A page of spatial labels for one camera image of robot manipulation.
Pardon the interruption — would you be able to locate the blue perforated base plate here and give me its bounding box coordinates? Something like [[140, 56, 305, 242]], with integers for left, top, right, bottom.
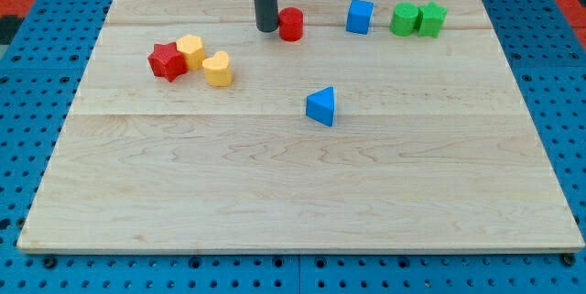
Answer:
[[1, 0, 585, 293]]

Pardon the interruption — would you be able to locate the light wooden board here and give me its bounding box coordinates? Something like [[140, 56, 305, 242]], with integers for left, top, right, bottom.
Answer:
[[17, 0, 584, 255]]

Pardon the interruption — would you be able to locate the blue triangle block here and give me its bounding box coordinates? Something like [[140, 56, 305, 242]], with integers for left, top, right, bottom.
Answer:
[[305, 86, 336, 126]]

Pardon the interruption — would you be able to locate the red cylinder block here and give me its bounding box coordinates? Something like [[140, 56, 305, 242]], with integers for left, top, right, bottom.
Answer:
[[278, 7, 304, 42]]

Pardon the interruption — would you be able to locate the blue cube block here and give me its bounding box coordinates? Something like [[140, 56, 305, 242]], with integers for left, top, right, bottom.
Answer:
[[345, 0, 374, 35]]

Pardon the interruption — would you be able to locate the red star block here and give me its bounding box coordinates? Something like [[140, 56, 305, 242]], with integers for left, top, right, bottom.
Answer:
[[147, 42, 188, 82]]

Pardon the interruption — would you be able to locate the green cylinder block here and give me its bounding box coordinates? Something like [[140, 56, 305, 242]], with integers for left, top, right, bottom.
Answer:
[[389, 2, 419, 37]]

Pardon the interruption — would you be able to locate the yellow hexagon block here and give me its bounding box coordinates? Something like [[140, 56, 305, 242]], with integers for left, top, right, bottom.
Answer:
[[176, 35, 206, 71]]

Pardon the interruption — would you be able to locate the green star block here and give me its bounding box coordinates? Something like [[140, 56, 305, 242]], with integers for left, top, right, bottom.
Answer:
[[417, 2, 448, 38]]

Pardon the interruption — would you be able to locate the yellow heart block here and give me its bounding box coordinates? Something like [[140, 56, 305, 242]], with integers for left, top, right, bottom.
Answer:
[[202, 50, 233, 87]]

